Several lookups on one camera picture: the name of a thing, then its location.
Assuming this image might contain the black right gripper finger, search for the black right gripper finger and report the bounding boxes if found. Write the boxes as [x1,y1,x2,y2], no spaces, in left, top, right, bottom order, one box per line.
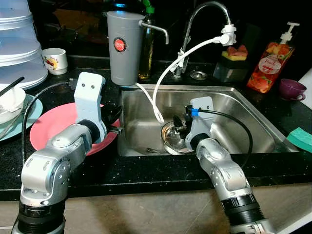
[171,115,187,143]

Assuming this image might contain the metal sink drain strainer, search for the metal sink drain strainer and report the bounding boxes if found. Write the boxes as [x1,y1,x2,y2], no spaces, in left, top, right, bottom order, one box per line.
[160,121,196,155]

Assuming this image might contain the stainless steel sink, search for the stainless steel sink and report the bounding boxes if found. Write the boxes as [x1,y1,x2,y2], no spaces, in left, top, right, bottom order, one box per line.
[117,83,299,157]

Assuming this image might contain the round chrome counter cap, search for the round chrome counter cap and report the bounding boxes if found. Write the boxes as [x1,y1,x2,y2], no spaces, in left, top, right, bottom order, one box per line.
[190,70,207,81]

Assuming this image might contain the pink round plate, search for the pink round plate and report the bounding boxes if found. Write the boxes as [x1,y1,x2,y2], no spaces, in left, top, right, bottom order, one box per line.
[29,102,120,157]

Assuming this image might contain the grey water filter canister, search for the grey water filter canister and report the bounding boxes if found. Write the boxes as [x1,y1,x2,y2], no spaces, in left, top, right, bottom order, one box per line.
[106,10,169,86]

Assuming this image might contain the green capped oil bottle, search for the green capped oil bottle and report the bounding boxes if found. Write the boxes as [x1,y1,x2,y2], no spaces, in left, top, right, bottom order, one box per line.
[138,4,157,81]

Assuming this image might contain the black sponge holder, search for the black sponge holder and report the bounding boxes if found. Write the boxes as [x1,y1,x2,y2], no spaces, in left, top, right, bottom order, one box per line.
[213,49,250,83]

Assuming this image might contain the teal round plate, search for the teal round plate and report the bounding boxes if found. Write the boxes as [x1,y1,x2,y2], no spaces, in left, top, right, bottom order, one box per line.
[0,93,44,142]

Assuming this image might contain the white printed cup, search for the white printed cup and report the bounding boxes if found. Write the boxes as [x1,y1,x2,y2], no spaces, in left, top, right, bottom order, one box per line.
[41,48,68,75]

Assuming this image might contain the yellow and pink sponge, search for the yellow and pink sponge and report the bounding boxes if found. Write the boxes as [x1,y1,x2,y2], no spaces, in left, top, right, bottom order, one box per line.
[221,44,249,62]

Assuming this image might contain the silver metal fork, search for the silver metal fork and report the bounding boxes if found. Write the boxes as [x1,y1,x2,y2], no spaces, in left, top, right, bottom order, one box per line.
[0,111,26,140]

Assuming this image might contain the white faucet diverter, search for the white faucet diverter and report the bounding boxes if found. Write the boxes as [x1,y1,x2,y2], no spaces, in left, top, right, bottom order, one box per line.
[220,24,238,47]

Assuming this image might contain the orange dish soap pump bottle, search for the orange dish soap pump bottle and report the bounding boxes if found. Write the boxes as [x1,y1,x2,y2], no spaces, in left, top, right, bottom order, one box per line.
[246,22,301,94]

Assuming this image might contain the white board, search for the white board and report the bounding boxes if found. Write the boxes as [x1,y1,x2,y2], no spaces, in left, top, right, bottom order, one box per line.
[297,67,312,94]

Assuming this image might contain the green sponge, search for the green sponge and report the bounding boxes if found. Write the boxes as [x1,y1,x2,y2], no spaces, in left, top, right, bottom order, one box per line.
[286,126,312,153]

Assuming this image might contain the chrome gooseneck faucet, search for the chrome gooseneck faucet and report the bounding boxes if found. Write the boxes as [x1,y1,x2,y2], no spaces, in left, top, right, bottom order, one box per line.
[175,1,233,79]

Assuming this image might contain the purple cup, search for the purple cup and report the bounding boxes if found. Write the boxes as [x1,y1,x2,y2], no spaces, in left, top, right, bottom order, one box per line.
[278,78,307,102]

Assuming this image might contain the white stacked plastic containers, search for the white stacked plastic containers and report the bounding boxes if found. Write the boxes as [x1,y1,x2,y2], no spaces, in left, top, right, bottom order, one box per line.
[0,0,49,91]

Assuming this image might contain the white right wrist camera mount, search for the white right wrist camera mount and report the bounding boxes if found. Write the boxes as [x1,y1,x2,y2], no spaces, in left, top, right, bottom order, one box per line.
[185,96,215,150]

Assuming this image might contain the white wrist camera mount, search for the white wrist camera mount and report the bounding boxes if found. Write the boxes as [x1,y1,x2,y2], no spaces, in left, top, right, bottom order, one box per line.
[185,96,215,150]
[73,72,108,143]

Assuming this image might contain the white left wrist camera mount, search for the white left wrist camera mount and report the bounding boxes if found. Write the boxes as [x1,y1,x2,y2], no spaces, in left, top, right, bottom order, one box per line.
[73,72,108,143]

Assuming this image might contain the short white hose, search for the short white hose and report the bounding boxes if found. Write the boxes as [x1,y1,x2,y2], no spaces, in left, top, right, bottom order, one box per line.
[134,81,164,123]

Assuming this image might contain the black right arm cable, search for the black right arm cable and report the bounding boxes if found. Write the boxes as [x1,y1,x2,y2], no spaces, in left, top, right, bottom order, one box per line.
[197,108,254,169]

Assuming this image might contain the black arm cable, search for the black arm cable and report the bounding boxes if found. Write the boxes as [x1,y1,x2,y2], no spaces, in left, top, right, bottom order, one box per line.
[197,108,254,169]
[21,81,79,167]

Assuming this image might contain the long white hose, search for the long white hose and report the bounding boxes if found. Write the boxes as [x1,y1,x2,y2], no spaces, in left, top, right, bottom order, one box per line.
[152,36,225,125]

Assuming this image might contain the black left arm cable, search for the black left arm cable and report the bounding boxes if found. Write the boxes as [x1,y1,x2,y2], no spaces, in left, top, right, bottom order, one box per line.
[21,81,79,167]

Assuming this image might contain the black utensil handle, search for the black utensil handle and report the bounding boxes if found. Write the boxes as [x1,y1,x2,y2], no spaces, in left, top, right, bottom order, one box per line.
[0,77,25,97]

